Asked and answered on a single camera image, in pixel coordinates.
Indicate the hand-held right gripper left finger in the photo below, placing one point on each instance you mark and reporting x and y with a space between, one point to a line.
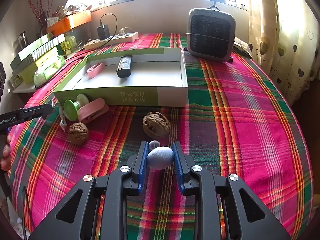
143 170

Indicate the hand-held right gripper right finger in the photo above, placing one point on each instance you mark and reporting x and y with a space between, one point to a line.
178 172

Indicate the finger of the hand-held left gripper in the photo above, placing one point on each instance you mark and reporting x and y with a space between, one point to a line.
37 112

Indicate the pale egg-shaped object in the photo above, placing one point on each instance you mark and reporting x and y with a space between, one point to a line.
160 157

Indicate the clear round plastic lid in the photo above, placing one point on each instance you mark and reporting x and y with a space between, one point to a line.
153 144

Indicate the brown walnut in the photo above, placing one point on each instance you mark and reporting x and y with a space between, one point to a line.
78 133
156 125

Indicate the pink plastic clip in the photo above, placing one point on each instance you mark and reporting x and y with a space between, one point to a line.
95 107
96 68

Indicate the green and white cardboard box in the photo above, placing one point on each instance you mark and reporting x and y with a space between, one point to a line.
140 80

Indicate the person's left hand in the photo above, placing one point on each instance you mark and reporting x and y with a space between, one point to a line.
5 156

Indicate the green tissue pack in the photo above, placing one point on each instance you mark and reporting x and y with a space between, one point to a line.
48 71

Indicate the yellow-green flat box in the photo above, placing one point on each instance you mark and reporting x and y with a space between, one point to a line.
32 70

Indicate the green white striped box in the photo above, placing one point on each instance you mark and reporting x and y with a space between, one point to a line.
40 47

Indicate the green label jar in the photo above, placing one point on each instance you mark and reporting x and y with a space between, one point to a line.
66 45

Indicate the plaid tablecloth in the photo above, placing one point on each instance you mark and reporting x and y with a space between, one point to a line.
237 105

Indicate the orange storage box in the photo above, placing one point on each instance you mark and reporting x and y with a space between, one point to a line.
72 21

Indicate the black remote control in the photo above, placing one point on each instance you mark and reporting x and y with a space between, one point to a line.
124 67

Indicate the black charger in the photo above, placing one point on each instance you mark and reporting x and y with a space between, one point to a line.
103 32

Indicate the red flower branches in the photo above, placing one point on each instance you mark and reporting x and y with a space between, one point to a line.
38 7

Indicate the beige power strip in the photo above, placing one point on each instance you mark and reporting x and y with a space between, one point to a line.
117 39

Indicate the white plastic bag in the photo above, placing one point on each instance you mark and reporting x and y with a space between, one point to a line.
75 3

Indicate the white plug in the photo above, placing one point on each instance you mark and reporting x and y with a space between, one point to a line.
122 32

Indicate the grey fan heater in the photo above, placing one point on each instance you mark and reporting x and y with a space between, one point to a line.
210 35

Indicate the beige heart-print curtain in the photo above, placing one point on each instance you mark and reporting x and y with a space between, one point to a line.
280 30

